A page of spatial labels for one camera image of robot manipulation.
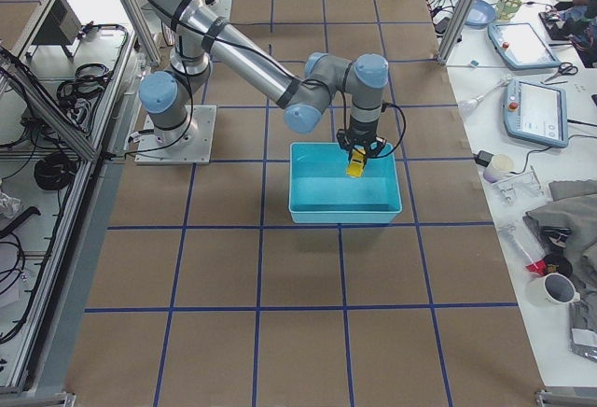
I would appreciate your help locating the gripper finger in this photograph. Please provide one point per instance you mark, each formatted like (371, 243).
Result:
(375, 149)
(345, 142)

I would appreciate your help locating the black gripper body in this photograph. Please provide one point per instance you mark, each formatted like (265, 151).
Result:
(359, 138)

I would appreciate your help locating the yellow beetle toy car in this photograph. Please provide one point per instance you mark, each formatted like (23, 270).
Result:
(357, 160)

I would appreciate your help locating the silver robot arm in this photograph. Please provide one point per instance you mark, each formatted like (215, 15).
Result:
(203, 35)

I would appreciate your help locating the turquoise plastic bin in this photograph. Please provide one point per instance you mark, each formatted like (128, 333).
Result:
(320, 191)

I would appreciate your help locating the purple white cup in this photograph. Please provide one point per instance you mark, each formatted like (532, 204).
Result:
(499, 167)

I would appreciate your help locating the near teach pendant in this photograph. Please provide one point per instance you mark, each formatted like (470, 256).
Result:
(536, 113)

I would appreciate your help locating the teach pendant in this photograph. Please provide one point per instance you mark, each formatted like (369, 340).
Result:
(521, 47)
(536, 113)

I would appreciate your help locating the blue plastic bowl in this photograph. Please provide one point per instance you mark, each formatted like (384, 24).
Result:
(481, 14)

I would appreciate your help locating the far teach pendant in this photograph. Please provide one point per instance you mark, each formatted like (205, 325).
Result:
(521, 47)

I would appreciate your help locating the green mug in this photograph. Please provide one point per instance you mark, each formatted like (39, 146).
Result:
(507, 9)

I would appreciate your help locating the grey cloth pile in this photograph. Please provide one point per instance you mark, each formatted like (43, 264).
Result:
(573, 207)

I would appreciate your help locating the white mug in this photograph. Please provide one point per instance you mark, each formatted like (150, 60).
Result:
(551, 290)

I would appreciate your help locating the grey control box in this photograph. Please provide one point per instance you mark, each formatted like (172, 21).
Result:
(60, 28)

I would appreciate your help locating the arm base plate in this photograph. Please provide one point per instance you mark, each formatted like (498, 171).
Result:
(189, 143)
(222, 8)

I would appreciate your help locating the aluminium frame post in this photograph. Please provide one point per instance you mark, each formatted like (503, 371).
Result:
(454, 29)

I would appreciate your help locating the black handled scissors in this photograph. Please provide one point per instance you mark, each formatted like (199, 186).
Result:
(564, 69)

